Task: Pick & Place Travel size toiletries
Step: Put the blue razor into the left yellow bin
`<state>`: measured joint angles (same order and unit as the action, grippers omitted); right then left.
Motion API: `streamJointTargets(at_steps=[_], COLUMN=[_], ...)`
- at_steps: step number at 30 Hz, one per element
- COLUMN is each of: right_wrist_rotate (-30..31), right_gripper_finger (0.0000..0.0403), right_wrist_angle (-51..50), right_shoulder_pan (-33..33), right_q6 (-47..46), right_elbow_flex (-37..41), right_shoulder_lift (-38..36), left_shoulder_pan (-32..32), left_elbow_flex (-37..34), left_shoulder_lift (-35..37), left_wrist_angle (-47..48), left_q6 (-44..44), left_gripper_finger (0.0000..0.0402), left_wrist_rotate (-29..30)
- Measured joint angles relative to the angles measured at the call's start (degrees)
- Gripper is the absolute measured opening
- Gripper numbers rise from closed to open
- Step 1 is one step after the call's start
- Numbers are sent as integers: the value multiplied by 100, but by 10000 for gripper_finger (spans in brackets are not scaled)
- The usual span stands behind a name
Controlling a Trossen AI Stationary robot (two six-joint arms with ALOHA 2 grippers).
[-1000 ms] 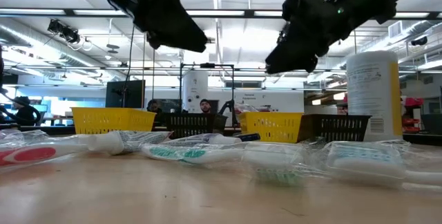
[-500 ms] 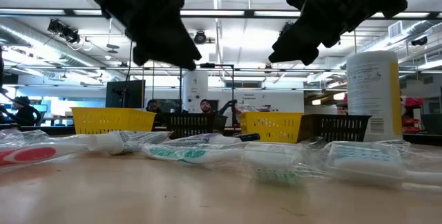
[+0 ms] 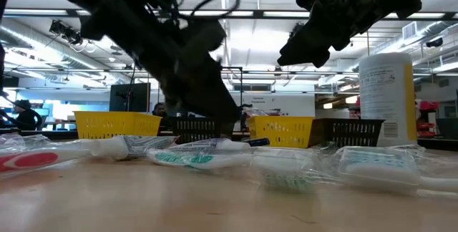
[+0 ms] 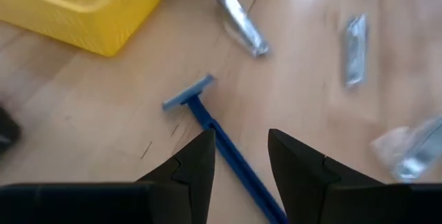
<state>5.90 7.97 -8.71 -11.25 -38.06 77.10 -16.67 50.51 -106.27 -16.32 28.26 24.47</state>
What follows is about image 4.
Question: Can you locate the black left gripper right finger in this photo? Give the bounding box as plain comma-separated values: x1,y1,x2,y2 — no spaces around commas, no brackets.
267,129,442,224

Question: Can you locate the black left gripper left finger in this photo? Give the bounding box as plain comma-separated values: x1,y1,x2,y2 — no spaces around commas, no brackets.
0,129,217,224

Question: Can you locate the blue disposable razor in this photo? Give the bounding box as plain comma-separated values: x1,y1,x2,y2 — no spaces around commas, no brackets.
161,73,290,224

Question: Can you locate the silver nail clipper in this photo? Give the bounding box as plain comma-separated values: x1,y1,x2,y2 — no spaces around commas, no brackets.
343,12,369,89
214,0,271,58

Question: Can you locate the clear plastic bags right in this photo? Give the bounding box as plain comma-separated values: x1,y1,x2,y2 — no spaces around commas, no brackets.
370,115,442,184

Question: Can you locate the black plastic basket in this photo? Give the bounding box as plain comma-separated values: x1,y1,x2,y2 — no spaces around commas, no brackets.
0,105,22,154

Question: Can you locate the yellow plastic basket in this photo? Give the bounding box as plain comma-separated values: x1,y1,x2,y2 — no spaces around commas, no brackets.
0,0,167,58

